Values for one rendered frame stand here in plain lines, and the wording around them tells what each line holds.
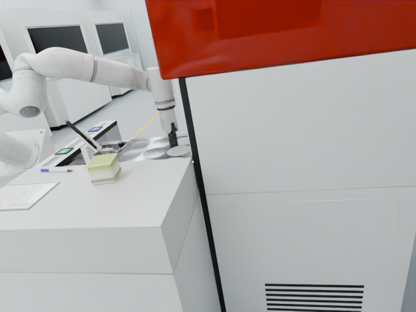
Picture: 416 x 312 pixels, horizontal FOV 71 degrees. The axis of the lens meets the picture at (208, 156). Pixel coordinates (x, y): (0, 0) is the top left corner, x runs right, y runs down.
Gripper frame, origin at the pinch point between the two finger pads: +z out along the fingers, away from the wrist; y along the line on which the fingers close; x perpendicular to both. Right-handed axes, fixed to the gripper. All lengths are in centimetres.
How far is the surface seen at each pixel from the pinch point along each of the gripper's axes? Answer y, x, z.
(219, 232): 33.5, 1.7, 26.5
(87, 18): -644, 27, -92
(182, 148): 5.1, 1.9, 1.9
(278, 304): 44, 18, 63
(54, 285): 41, -51, 15
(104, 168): 30.4, -29.2, -9.6
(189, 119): 31.5, -1.5, -17.5
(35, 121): -385, -107, 53
